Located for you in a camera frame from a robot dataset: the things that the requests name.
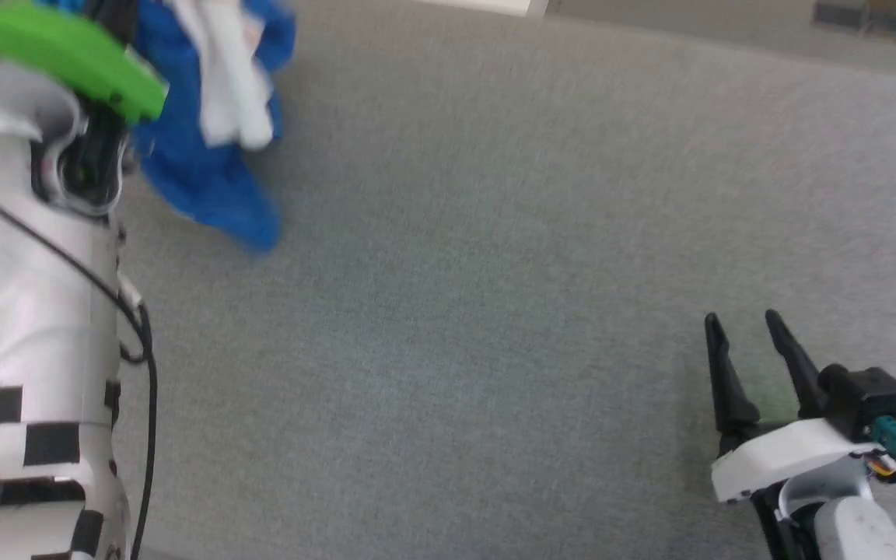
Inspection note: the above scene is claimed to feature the blue and white garment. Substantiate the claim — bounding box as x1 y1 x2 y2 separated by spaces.
40 0 298 254

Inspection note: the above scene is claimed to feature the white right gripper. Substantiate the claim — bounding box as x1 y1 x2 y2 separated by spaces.
703 309 888 505

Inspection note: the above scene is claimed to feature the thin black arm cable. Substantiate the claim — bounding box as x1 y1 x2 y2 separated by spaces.
0 171 158 560

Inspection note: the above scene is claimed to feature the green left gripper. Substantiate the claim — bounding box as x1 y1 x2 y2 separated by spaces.
0 2 170 125

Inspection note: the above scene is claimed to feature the white board edge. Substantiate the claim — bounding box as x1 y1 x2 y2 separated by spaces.
413 0 550 18

